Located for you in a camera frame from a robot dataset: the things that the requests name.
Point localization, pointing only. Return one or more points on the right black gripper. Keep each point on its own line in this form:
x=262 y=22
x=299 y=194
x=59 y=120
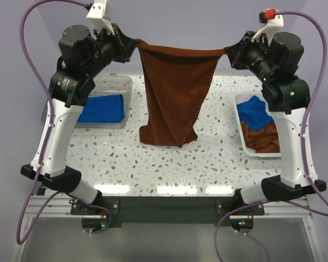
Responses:
x=238 y=52

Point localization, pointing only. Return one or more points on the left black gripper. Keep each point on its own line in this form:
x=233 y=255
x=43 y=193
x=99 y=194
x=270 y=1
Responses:
x=124 y=45

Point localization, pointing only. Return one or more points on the brown towel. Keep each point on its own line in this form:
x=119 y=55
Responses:
x=263 y=141
x=177 y=82

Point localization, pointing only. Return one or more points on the blue towel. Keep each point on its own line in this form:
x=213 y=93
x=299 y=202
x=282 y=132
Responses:
x=253 y=113
x=103 y=109

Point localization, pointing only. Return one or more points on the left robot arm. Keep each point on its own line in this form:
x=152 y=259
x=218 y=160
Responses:
x=83 y=57

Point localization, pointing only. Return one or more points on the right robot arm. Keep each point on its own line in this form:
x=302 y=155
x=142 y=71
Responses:
x=288 y=97

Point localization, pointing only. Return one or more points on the clear plastic storage bin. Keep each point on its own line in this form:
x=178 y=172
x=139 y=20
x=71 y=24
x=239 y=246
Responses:
x=108 y=85

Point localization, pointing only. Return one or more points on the white plastic laundry basket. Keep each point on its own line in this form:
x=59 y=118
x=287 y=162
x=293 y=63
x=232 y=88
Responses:
x=243 y=97

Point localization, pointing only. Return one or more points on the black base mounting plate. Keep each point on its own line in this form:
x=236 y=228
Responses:
x=158 y=210

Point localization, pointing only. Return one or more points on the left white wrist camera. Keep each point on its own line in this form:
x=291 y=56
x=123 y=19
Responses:
x=100 y=15

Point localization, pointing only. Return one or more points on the aluminium rail frame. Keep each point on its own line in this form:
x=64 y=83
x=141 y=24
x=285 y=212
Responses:
x=42 y=205

